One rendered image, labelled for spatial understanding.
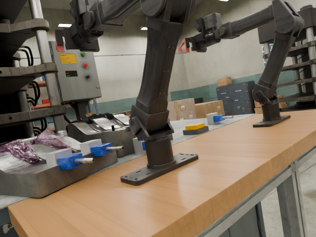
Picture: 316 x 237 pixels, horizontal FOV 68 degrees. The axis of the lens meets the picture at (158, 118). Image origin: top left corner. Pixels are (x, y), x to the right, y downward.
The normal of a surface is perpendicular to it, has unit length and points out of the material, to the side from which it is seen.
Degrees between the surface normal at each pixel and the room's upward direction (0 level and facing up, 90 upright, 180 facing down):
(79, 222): 0
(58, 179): 90
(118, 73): 90
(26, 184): 90
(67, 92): 90
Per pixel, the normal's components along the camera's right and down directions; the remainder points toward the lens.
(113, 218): -0.18, -0.98
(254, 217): 0.68, -0.07
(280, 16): -0.75, 0.18
